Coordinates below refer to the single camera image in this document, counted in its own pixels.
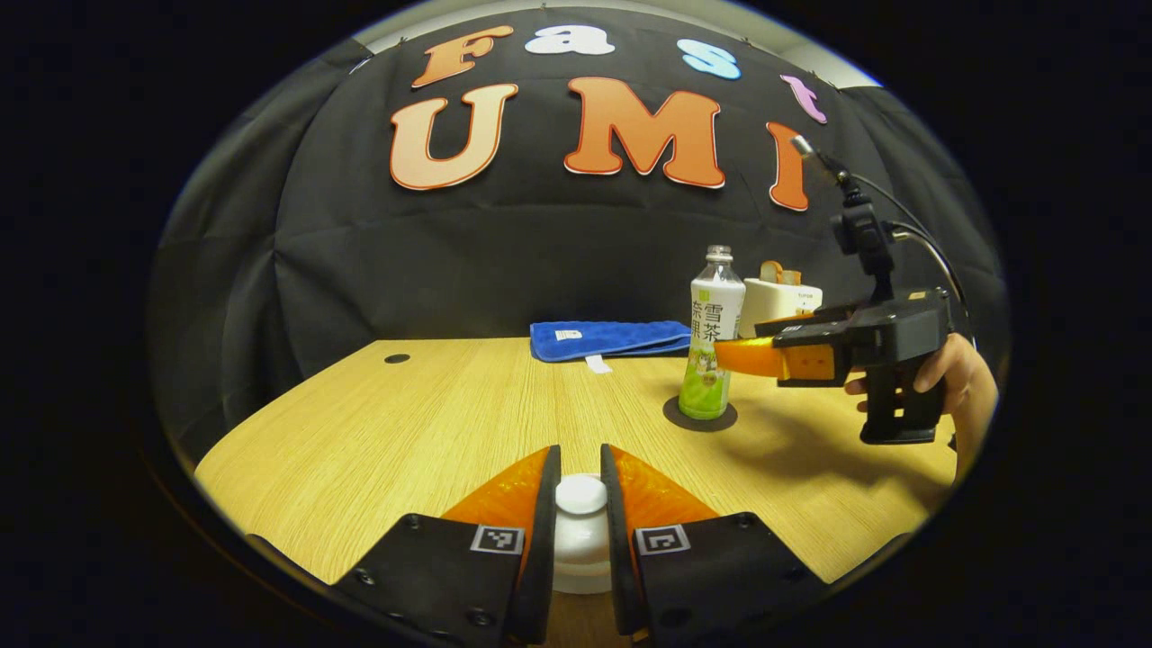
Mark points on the toast bread slice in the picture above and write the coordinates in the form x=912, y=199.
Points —
x=793, y=277
x=770, y=272

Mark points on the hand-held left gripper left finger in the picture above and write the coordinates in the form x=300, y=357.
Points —
x=543, y=540

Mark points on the dark round coaster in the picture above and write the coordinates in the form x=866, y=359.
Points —
x=733, y=418

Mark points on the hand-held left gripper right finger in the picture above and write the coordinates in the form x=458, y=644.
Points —
x=619, y=558

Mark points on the clear plastic water bottle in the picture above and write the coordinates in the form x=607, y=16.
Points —
x=714, y=324

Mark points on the blue towel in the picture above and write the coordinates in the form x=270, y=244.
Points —
x=612, y=340

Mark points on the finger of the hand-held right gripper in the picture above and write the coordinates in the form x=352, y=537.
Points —
x=810, y=335
x=823, y=317

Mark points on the white toaster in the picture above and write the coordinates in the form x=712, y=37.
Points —
x=774, y=306

